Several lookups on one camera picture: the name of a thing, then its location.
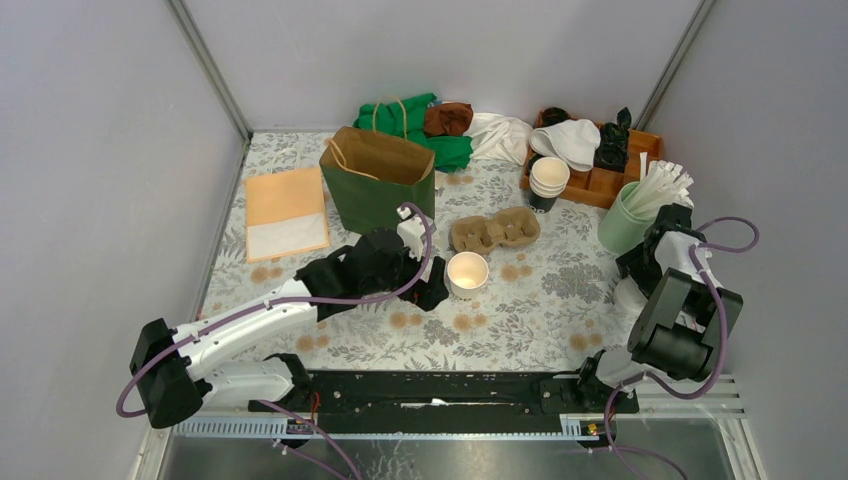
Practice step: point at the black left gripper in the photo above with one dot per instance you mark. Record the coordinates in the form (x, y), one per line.
(430, 293)

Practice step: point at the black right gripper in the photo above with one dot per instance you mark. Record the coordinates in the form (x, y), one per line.
(632, 265)

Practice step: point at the single white paper cup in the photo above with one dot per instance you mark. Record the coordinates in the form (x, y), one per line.
(467, 273)

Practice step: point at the green paper bag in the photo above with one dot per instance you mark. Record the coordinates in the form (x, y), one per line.
(380, 163)

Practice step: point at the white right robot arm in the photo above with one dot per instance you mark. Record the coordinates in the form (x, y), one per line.
(684, 315)

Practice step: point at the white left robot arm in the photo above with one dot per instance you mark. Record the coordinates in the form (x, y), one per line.
(175, 371)

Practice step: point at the white cup lid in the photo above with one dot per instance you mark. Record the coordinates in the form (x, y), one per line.
(628, 298)

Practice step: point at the green straw holder cup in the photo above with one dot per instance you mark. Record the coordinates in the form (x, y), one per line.
(620, 230)

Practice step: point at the white paper straws bundle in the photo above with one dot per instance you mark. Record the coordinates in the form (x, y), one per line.
(660, 183)

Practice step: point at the wooden compartment tray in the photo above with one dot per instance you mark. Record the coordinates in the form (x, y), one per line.
(598, 187)

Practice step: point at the floral table mat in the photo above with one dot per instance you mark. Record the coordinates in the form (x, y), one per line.
(544, 307)

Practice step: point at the black crumpled bag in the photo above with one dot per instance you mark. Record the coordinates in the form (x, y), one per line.
(612, 152)

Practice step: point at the stack of paper cups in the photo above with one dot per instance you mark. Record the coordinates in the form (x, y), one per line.
(548, 178)

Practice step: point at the white folded towel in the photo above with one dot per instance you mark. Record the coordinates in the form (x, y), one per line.
(573, 141)

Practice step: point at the white cloth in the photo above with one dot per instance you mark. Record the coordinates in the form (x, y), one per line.
(498, 137)

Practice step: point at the brown cloth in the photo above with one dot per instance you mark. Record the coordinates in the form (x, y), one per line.
(448, 119)

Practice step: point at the green cloth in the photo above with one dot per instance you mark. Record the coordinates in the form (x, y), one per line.
(422, 119)

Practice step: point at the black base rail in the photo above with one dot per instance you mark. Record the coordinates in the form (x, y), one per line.
(428, 402)

